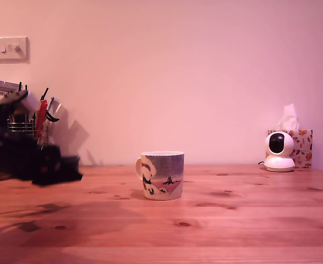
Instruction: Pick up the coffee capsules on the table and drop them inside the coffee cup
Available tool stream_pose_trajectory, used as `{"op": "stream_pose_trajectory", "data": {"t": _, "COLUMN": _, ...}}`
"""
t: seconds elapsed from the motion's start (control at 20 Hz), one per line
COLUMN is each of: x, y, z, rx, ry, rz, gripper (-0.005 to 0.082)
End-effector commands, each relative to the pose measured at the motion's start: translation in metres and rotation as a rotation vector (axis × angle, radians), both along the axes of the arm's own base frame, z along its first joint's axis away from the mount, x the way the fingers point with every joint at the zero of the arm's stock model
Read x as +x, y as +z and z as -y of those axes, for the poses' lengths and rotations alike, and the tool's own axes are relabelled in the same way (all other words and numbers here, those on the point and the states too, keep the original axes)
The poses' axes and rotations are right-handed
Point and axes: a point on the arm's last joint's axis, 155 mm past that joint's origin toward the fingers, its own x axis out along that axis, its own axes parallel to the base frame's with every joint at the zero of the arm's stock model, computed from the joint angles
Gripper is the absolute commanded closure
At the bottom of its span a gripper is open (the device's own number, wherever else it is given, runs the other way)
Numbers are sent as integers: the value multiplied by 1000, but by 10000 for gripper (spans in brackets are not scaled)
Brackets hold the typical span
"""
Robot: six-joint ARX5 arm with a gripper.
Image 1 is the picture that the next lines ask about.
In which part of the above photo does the white plastic packet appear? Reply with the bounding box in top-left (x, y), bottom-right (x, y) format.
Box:
top-left (37, 122), bottom-right (50, 146)

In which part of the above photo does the printed picture coffee mug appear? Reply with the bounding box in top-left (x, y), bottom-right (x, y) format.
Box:
top-left (135, 151), bottom-right (185, 201)

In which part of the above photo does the small white round camera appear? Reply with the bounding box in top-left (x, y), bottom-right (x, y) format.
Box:
top-left (264, 131), bottom-right (295, 173)

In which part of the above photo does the red utensil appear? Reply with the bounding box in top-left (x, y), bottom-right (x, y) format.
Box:
top-left (35, 100), bottom-right (50, 133)

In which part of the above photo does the grey wall rail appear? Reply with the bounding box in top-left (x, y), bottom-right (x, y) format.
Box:
top-left (0, 80), bottom-right (21, 94)

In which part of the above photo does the white wall switch plate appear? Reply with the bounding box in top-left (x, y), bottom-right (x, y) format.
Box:
top-left (0, 37), bottom-right (30, 62)

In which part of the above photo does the white tissue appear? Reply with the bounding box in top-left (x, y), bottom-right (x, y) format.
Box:
top-left (276, 103), bottom-right (300, 131)

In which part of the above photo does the leaf print tissue box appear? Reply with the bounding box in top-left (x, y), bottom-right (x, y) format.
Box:
top-left (267, 129), bottom-right (314, 169)

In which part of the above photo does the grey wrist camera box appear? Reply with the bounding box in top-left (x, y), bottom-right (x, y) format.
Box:
top-left (1, 90), bottom-right (40, 114)

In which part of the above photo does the metal wire utensil rack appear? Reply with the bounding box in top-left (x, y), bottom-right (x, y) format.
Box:
top-left (7, 119), bottom-right (51, 146)

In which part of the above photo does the black and metal peeler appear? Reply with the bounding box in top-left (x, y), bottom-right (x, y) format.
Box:
top-left (46, 96), bottom-right (62, 123)

